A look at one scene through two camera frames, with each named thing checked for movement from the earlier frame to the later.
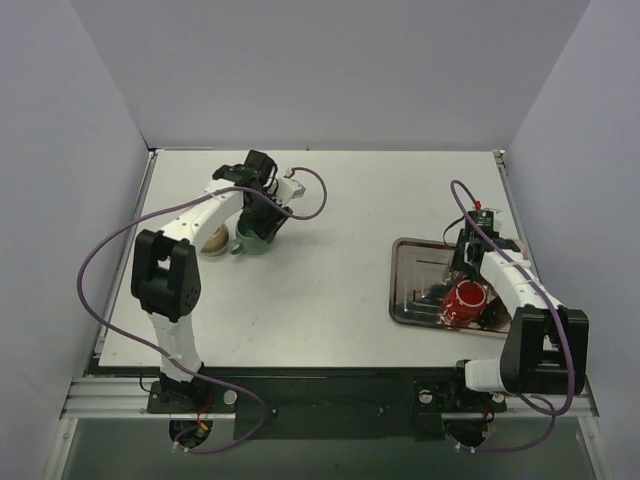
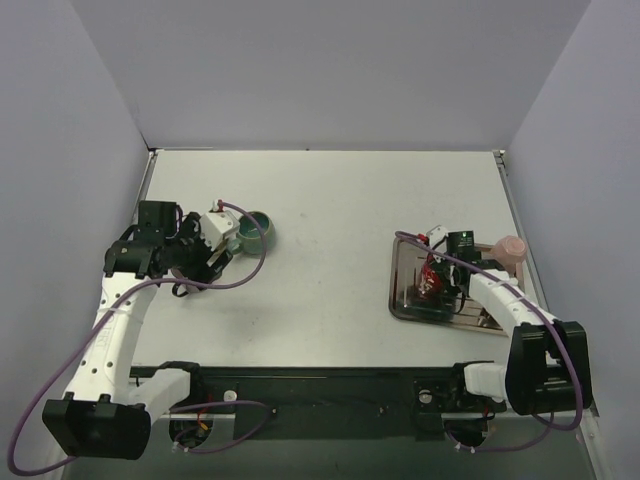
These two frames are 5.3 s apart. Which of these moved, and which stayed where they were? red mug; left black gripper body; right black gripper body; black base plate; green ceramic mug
Moved: left black gripper body; red mug; right black gripper body
Stayed: green ceramic mug; black base plate
